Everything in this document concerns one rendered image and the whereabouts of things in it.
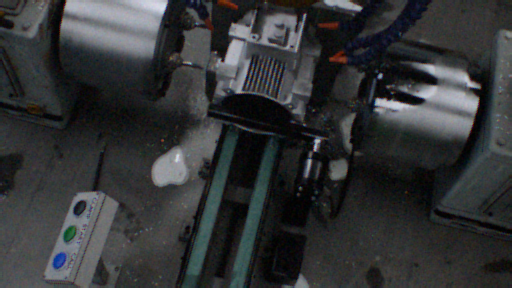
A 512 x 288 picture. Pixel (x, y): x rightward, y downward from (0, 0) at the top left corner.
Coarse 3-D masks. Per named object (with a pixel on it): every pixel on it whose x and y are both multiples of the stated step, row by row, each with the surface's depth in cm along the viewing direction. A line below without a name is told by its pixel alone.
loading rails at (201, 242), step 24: (216, 168) 142; (264, 168) 143; (216, 192) 140; (240, 192) 148; (264, 192) 141; (216, 216) 138; (264, 216) 137; (192, 240) 134; (192, 264) 132; (240, 264) 133
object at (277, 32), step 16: (272, 16) 137; (288, 16) 137; (304, 16) 134; (256, 32) 135; (272, 32) 134; (288, 32) 135; (256, 48) 132; (272, 48) 130; (288, 48) 130; (288, 64) 134
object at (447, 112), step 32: (384, 64) 128; (416, 64) 128; (448, 64) 129; (384, 96) 127; (416, 96) 127; (448, 96) 127; (352, 128) 142; (384, 128) 129; (416, 128) 128; (448, 128) 127; (416, 160) 134; (448, 160) 134
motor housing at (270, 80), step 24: (240, 24) 143; (240, 48) 139; (240, 72) 135; (264, 72) 133; (288, 72) 135; (312, 72) 141; (216, 96) 136; (240, 96) 146; (264, 96) 131; (288, 120) 141
